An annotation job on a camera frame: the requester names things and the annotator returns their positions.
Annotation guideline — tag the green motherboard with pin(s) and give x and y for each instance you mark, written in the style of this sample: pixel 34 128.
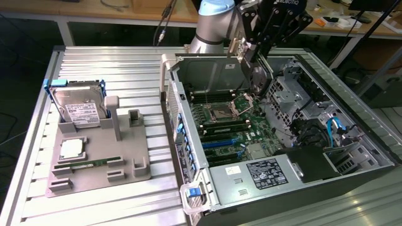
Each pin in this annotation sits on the green motherboard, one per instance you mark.
pixel 261 127

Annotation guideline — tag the orange and white small box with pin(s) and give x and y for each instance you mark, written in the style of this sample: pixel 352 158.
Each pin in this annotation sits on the orange and white small box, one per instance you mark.
pixel 326 21

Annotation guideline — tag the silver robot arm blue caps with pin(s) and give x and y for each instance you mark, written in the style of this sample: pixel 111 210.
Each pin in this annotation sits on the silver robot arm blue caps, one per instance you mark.
pixel 210 28

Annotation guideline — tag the silver CPU chip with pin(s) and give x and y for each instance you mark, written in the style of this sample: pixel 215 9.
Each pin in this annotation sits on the silver CPU chip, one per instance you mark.
pixel 73 149

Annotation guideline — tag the blue expansion slot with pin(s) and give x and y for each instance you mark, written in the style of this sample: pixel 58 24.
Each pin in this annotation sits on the blue expansion slot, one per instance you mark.
pixel 220 142

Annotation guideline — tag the thin metal locking lever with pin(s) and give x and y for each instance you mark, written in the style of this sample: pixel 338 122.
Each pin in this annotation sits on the thin metal locking lever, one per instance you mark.
pixel 207 97

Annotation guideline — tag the open black PC case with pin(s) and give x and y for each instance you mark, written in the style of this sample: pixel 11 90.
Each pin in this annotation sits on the open black PC case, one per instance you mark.
pixel 282 200

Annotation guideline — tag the black RAM stick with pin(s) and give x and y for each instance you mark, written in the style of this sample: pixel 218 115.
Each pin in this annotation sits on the black RAM stick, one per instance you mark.
pixel 225 129

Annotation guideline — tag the silver chipset heatsink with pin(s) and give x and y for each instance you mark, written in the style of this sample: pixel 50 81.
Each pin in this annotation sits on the silver chipset heatsink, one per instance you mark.
pixel 257 151

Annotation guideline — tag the black graphics card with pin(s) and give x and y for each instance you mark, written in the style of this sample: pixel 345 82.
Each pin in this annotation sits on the black graphics card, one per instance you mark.
pixel 261 80

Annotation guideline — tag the black monitor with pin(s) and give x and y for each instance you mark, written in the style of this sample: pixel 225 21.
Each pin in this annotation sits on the black monitor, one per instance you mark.
pixel 377 4

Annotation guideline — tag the grey plastic parts rack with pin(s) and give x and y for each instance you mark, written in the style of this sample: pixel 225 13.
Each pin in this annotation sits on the grey plastic parts rack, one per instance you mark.
pixel 103 150

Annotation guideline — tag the open metal socket cover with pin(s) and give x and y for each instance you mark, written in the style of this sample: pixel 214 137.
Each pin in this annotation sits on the open metal socket cover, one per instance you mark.
pixel 244 103

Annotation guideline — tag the green RAM stick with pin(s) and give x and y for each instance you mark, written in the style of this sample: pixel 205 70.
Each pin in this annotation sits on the green RAM stick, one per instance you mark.
pixel 94 163

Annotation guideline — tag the CPU socket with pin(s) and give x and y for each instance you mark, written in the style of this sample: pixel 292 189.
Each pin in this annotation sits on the CPU socket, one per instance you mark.
pixel 220 113

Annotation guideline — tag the perforated metal drive cage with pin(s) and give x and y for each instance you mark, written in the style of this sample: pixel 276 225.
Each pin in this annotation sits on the perforated metal drive cage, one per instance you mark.
pixel 286 99

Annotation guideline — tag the black slanted pole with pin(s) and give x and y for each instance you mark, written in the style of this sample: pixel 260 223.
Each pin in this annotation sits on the black slanted pole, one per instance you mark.
pixel 376 28

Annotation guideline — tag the dark grey machine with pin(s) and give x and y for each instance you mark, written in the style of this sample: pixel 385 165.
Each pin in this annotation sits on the dark grey machine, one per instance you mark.
pixel 386 94

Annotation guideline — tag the hard disk with blue caddy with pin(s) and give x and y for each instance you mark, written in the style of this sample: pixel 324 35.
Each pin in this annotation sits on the hard disk with blue caddy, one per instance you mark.
pixel 82 108

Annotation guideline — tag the wooden workbench white legs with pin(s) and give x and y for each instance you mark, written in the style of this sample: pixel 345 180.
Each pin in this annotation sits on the wooden workbench white legs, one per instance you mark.
pixel 94 10

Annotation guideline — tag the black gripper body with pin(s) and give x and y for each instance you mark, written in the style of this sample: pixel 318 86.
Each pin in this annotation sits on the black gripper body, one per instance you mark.
pixel 282 5

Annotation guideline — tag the blue case latch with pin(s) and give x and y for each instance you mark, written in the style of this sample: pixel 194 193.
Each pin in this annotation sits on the blue case latch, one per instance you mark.
pixel 193 192

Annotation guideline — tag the grey power supply unit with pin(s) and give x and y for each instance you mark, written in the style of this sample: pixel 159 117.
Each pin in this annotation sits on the grey power supply unit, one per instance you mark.
pixel 233 188

